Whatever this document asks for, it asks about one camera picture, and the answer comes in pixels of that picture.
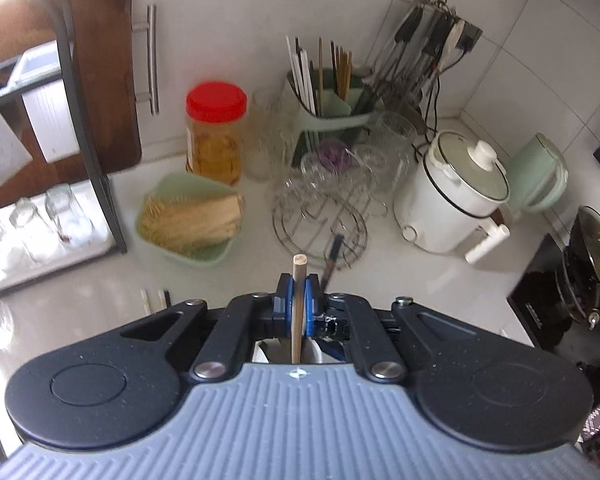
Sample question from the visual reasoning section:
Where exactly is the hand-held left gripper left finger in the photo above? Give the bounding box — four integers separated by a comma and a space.
121, 272, 301, 382

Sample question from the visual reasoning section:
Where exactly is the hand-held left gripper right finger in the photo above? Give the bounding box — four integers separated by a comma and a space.
302, 275, 476, 383

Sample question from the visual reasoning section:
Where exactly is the wooden chopstick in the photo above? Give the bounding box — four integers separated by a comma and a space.
290, 254, 308, 365

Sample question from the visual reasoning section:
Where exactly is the white ceramic jar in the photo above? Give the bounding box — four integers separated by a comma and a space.
252, 337, 348, 365

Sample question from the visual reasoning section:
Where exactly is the black chopstick silver band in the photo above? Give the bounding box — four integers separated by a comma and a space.
321, 233, 346, 288

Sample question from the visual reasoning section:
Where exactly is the row of hanging kitchen utensils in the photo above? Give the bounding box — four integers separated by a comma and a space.
367, 0, 468, 126

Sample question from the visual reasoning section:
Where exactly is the green plastic basket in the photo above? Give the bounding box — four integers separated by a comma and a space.
136, 171, 246, 266

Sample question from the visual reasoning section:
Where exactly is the dried noodle bundle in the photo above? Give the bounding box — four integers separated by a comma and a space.
141, 194, 244, 253

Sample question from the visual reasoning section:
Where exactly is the smooth clear glass mug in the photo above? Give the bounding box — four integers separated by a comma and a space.
299, 150, 353, 201

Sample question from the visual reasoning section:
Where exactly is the cut glass cup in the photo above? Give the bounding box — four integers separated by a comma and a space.
350, 144, 398, 196

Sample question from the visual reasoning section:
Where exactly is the purple plastic container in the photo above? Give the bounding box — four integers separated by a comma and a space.
316, 141, 353, 173

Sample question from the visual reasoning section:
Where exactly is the white rice cooker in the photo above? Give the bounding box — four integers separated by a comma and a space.
394, 130, 512, 264

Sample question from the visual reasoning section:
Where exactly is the red lid plastic jar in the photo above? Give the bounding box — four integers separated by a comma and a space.
185, 81, 248, 187

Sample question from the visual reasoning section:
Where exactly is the green utensil drainer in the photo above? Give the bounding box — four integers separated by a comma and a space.
285, 67, 377, 168

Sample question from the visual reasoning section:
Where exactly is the textured glass mug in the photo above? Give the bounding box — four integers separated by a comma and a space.
375, 111, 421, 196

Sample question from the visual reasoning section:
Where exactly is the white tray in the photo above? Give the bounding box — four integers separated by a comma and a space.
0, 180, 123, 295

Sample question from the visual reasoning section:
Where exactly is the black induction cooktop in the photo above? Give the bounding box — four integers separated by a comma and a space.
505, 232, 600, 351

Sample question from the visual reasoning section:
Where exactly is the bunch of assorted chopsticks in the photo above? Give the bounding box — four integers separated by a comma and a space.
286, 35, 355, 116

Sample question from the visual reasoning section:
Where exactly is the black metal rack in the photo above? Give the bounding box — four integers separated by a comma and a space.
0, 0, 129, 256

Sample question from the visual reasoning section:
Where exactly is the black wok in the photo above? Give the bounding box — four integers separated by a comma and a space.
555, 240, 600, 331

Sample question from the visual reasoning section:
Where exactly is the green electric kettle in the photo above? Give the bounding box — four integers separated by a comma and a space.
505, 132, 570, 213

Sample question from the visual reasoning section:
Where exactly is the wooden cutting board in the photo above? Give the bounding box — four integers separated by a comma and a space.
0, 0, 143, 213

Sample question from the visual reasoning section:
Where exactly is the glass pot lid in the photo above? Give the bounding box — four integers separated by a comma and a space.
572, 205, 600, 291

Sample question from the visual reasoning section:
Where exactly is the metal wire cup rack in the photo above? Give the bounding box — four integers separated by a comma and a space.
271, 180, 370, 270

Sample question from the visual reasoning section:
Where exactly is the metal cabinet handle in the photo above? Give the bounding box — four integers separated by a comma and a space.
132, 4, 160, 116

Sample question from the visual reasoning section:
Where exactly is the dark wall socket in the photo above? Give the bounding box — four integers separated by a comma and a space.
459, 21, 484, 55

